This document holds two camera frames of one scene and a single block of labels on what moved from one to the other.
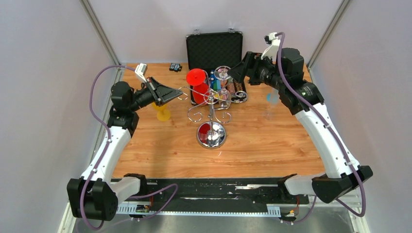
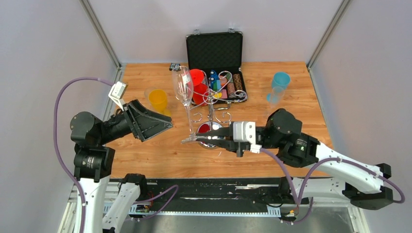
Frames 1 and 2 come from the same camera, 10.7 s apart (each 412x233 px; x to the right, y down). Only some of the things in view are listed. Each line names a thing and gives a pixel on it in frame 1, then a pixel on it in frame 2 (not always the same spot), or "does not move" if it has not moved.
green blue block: x=216 y=86 does not move
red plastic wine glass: x=197 y=77 does not move
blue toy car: x=212 y=78 does not move
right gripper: x=248 y=67 to x=227 y=131
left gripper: x=160 y=93 to x=143 y=122
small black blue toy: x=176 y=67 does not move
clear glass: x=221 y=73 to x=183 y=82
